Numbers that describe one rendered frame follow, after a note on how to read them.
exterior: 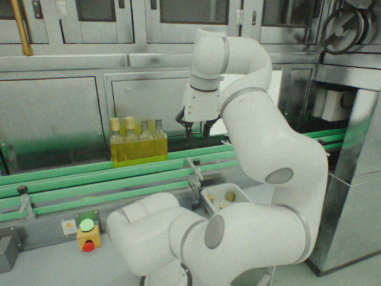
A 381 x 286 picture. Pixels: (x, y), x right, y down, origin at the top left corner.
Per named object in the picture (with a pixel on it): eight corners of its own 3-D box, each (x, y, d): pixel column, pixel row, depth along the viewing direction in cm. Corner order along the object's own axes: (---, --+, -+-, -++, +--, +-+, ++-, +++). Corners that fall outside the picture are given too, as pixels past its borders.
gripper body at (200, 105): (216, 74, 64) (211, 110, 71) (181, 75, 61) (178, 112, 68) (228, 86, 58) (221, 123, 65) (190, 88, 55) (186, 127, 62)
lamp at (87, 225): (94, 222, 85) (93, 215, 84) (94, 230, 81) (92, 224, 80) (81, 225, 84) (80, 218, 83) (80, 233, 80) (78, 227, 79)
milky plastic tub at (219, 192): (233, 197, 111) (234, 182, 108) (260, 229, 92) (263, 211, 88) (199, 205, 106) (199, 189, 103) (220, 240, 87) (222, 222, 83)
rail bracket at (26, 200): (40, 215, 81) (30, 183, 76) (35, 230, 74) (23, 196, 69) (27, 218, 80) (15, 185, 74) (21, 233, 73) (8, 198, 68)
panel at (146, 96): (272, 127, 137) (281, 67, 123) (275, 128, 134) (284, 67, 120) (112, 148, 110) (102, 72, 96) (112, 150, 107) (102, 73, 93)
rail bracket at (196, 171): (191, 173, 107) (191, 148, 102) (205, 193, 92) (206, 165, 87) (184, 174, 106) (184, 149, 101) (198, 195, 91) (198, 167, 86)
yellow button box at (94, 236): (100, 234, 90) (97, 219, 87) (101, 249, 83) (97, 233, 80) (81, 239, 88) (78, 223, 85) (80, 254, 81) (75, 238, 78)
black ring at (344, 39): (322, 54, 126) (332, 9, 117) (360, 55, 107) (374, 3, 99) (316, 54, 125) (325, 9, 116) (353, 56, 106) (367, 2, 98)
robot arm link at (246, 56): (216, 130, 40) (193, 64, 53) (283, 127, 43) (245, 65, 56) (229, 90, 34) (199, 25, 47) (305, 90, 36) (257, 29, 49)
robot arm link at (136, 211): (189, 248, 61) (186, 199, 54) (143, 275, 54) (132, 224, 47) (170, 226, 68) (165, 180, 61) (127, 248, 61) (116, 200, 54)
